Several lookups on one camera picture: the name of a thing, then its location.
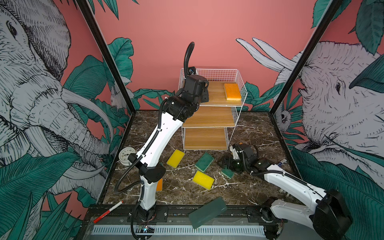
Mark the white ribbed front rail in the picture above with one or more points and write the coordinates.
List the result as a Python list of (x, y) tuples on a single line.
[(168, 230)]

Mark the white wire three-tier shelf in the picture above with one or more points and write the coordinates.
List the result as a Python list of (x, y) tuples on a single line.
[(213, 125)]

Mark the orange sponge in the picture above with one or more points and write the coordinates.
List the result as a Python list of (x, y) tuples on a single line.
[(159, 185), (232, 92)]

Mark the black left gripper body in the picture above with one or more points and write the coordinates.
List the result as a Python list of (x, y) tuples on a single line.
[(206, 97)]

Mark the large dark green foam block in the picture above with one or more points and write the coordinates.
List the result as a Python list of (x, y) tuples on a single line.
[(207, 212)]

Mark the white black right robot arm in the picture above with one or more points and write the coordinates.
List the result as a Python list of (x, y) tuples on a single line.
[(325, 212)]

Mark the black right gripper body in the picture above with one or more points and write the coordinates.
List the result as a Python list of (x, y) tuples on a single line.
[(237, 166)]

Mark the white alarm clock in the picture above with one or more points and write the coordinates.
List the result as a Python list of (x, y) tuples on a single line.
[(124, 155)]

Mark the yellow sponge near shelf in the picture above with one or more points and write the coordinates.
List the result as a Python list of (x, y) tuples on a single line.
[(175, 158)]

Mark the red white marker pen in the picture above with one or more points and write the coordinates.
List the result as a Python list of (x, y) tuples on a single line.
[(108, 212)]

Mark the dark green sponge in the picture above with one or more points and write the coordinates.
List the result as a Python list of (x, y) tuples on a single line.
[(204, 162), (228, 173)]

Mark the blue marker pen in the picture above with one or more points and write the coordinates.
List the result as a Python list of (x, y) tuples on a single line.
[(281, 163)]

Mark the dark green sponge centre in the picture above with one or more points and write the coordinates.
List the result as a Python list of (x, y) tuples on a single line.
[(204, 162)]

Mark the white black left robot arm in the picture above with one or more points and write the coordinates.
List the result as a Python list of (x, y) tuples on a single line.
[(173, 112)]

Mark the dark green sponge right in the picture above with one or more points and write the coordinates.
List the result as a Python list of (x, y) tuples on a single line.
[(228, 173)]

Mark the yellow sponge front centre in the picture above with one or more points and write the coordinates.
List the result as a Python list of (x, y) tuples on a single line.
[(203, 180)]

